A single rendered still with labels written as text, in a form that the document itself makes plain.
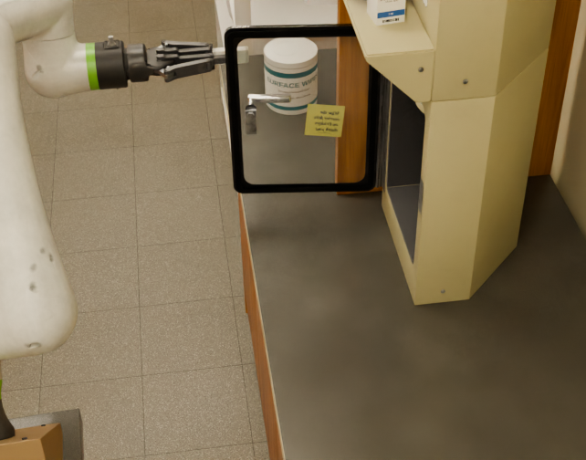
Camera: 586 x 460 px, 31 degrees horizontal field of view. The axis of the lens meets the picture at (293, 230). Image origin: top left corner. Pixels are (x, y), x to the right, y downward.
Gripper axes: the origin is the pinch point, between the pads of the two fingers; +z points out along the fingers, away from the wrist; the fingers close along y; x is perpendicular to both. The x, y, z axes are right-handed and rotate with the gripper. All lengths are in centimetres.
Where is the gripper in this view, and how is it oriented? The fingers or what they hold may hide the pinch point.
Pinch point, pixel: (230, 55)
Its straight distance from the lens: 209.6
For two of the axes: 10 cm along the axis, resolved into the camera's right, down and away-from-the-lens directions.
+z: 9.9, -1.0, 1.0
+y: -1.4, -6.3, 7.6
